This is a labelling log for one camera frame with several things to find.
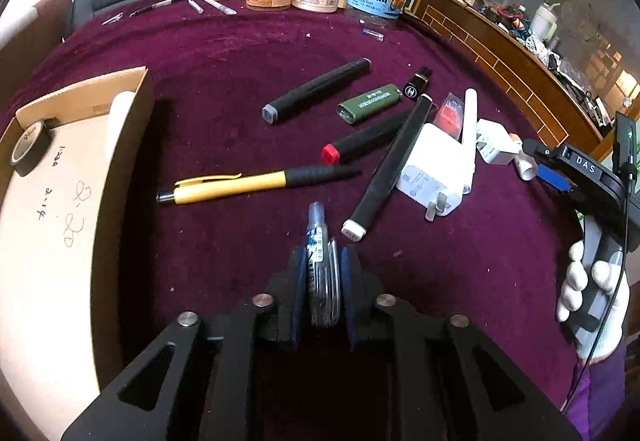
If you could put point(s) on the black tape roll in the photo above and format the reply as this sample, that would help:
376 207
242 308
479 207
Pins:
42 141

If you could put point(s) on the small white cylinder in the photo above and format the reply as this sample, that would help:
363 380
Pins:
525 168

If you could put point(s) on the white plug-in adapter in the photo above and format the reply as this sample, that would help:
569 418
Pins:
435 161

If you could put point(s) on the black marker red cap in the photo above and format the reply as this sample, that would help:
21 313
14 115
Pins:
365 136

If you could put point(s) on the person's right forearm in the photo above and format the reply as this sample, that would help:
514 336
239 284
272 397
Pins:
605 396

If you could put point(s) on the white charger cube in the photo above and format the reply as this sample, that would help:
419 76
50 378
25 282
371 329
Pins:
495 148

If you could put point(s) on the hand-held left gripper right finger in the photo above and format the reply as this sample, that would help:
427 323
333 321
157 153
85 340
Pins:
348 296

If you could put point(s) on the maroon tablecloth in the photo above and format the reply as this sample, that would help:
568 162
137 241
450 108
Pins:
225 61

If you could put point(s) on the person's right hand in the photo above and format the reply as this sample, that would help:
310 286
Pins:
610 316

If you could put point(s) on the metal tweezers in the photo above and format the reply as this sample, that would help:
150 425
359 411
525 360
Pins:
112 19

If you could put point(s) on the white green cup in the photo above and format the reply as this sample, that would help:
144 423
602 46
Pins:
544 21

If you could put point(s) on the black lipstick tube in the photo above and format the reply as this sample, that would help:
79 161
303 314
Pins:
415 85

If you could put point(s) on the clear pen with blue label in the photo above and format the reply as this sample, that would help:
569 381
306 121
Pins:
320 246

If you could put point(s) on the cardboard box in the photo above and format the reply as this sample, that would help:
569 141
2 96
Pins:
50 221

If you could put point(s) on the green lighter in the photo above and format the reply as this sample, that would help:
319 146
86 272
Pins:
367 104

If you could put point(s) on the yellow black pen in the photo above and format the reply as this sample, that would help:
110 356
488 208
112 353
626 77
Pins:
235 185

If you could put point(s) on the pile of cabinet clutter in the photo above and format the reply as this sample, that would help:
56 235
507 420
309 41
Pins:
565 66

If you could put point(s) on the wooden cabinet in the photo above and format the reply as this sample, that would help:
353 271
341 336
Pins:
500 56

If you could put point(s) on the white paper roll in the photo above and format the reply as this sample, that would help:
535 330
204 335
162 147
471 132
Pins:
120 113

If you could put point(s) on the small clear cap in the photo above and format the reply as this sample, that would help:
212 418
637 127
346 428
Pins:
372 33

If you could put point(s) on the black marker grey cap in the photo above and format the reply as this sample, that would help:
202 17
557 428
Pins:
315 92

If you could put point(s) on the brown chair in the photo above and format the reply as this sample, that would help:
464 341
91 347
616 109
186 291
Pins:
30 46

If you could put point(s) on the clear red packet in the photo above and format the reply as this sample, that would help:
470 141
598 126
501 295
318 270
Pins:
447 116

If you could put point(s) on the short silver pen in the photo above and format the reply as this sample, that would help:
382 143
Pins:
195 4

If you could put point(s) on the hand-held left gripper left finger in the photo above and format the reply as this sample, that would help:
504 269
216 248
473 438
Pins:
299 291

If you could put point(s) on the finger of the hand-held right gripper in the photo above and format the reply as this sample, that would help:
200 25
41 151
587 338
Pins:
552 178
542 150

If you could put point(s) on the black marker white cap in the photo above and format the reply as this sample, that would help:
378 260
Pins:
390 166

